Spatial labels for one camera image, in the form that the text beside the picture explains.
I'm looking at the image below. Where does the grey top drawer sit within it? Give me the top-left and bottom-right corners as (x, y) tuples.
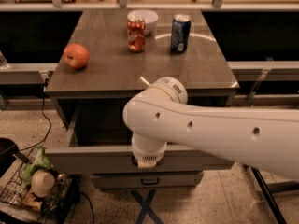
(46, 109), (233, 174)

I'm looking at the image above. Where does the grey drawer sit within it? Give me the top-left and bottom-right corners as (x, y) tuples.
(91, 171), (204, 189)
(46, 109), (233, 174)

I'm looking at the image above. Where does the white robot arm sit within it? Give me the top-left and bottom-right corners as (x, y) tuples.
(123, 77), (299, 181)

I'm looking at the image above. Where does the grey bottom drawer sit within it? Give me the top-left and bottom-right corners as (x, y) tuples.
(91, 171), (204, 189)

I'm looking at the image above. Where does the grey drawer cabinet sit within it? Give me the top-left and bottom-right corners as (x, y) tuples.
(44, 8), (241, 190)

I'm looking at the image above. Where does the blue tape cross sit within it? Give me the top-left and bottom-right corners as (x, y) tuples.
(131, 189), (164, 224)

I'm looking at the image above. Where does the cream cup in basket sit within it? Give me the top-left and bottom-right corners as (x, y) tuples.
(31, 170), (55, 198)

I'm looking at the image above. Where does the green leafy item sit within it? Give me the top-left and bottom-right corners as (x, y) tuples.
(21, 147), (51, 185)

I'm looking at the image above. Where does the red apple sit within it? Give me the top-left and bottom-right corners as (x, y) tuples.
(63, 43), (90, 69)

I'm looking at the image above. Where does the black metal stand leg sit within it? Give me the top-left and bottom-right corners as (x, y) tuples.
(250, 168), (299, 224)

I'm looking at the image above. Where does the red soda can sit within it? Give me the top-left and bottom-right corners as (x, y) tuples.
(127, 14), (145, 52)

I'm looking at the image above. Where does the blue soda can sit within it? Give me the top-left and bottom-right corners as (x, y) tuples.
(170, 14), (191, 53)

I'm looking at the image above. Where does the white bowl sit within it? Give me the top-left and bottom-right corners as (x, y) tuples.
(127, 9), (158, 35)

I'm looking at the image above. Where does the black power cable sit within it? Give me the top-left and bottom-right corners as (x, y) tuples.
(18, 77), (52, 152)

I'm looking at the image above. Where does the black wire basket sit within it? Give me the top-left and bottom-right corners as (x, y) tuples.
(0, 147), (79, 224)

